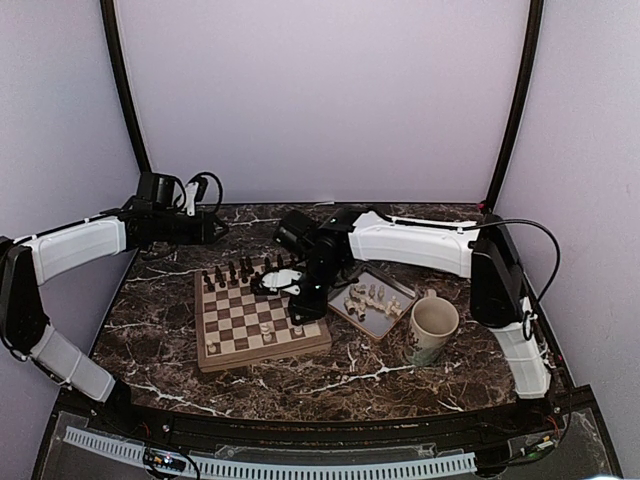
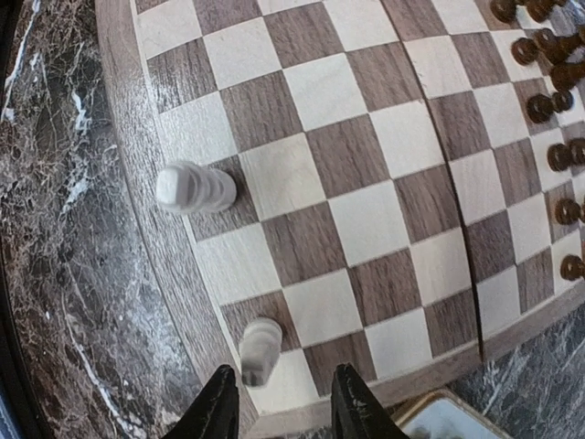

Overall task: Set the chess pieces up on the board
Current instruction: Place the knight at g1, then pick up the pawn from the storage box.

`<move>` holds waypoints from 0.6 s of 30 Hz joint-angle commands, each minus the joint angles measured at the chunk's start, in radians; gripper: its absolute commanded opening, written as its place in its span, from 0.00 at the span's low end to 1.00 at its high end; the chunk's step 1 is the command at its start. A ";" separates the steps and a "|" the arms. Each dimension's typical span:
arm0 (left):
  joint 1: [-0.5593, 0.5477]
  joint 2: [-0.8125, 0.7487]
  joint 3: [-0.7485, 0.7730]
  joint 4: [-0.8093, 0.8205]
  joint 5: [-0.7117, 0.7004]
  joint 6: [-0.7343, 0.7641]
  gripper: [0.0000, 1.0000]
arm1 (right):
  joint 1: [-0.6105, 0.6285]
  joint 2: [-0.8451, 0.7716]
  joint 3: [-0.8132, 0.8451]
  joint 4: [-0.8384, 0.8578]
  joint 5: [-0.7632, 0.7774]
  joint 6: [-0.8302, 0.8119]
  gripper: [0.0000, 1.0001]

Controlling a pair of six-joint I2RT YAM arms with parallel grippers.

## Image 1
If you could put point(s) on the metal tray wood rim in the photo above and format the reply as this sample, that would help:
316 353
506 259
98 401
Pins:
377 323

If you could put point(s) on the black frame post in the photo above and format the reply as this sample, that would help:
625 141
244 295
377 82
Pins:
521 89
123 87

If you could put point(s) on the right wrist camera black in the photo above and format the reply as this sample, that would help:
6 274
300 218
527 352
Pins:
295 232

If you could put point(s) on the wooden chess board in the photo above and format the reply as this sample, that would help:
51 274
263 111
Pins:
231 317

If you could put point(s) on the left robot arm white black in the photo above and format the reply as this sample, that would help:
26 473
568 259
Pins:
31 262

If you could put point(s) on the dark chess piece far left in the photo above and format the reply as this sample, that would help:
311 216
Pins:
210 286

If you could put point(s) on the ceramic mug shell print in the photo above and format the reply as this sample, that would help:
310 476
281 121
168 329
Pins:
433 321

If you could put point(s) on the white slotted cable duct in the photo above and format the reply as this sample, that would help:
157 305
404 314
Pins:
238 463

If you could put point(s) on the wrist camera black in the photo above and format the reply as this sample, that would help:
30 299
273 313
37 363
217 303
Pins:
295 232
156 189

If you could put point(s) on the white chess piece pair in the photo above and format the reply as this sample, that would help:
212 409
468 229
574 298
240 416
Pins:
394 307

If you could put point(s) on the white chess piece tall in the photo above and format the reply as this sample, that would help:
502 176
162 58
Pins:
266 333

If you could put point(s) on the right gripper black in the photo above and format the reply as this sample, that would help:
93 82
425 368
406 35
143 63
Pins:
315 308

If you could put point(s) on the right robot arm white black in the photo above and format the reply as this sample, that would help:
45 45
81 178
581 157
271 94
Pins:
482 252

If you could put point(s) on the black front rail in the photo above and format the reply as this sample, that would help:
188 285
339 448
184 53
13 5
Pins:
360 413

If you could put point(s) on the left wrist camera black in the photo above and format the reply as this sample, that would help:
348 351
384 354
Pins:
156 189

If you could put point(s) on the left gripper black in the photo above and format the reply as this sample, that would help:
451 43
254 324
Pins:
204 230

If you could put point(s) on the left black frame post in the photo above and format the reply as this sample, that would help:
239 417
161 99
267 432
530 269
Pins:
123 87

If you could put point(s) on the right black frame post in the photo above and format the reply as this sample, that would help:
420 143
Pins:
521 89

